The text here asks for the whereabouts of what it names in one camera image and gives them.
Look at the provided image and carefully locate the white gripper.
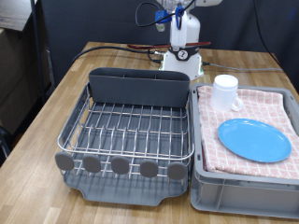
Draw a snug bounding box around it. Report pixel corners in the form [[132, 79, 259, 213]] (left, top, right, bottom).
[[169, 10, 191, 52]]

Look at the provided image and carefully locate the brown wooden spoon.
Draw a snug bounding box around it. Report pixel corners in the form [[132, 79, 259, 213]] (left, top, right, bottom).
[[126, 41, 212, 50]]

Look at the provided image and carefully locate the blue oval plate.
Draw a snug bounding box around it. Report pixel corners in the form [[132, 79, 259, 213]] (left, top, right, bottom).
[[217, 118, 292, 163]]

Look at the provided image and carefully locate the grey dish drying rack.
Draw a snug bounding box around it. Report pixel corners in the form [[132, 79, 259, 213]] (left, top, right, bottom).
[[62, 92, 192, 207]]

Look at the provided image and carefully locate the dark grey cutlery holder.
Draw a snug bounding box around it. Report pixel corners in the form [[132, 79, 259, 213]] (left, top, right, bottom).
[[88, 67, 191, 109]]

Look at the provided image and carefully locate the white translucent plastic mug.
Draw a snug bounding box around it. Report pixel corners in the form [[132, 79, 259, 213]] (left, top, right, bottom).
[[209, 74, 245, 112]]

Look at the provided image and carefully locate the dark fabric partition panel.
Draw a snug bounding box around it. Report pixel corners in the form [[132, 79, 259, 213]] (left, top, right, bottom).
[[40, 0, 299, 91]]

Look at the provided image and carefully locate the pink checked cloth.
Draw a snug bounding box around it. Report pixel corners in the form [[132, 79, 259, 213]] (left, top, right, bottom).
[[196, 85, 299, 180]]

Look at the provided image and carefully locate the black metal pole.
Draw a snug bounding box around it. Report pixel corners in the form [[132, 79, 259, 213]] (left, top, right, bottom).
[[30, 0, 48, 104]]

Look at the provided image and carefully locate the grey plastic crate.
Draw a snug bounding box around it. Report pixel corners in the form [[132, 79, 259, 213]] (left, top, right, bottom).
[[189, 82, 299, 219]]

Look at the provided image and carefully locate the cardboard box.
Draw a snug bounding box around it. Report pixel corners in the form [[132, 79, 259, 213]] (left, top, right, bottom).
[[0, 27, 50, 134]]

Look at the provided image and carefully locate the wooden board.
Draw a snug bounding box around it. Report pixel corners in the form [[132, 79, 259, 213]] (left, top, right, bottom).
[[0, 0, 37, 33]]

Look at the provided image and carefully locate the blue cable clip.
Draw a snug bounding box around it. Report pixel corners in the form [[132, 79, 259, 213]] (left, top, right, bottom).
[[174, 5, 185, 31]]

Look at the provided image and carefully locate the blue mounted wrist camera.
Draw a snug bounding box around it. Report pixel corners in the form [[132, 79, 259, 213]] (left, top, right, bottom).
[[153, 9, 173, 33]]

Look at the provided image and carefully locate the black camera cable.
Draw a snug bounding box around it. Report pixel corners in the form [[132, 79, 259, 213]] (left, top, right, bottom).
[[134, 1, 197, 29]]

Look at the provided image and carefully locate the grey cable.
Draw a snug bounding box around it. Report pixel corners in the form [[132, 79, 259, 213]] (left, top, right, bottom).
[[201, 62, 283, 73]]

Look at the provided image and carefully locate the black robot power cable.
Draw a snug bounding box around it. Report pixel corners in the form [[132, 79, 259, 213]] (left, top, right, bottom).
[[72, 43, 171, 64]]

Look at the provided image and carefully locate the thin black hanging cable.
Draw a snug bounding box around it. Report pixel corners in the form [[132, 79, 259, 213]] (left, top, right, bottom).
[[252, 0, 286, 74]]

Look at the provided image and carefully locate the metal wire dish rack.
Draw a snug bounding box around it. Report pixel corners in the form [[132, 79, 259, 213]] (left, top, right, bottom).
[[54, 82, 195, 185]]

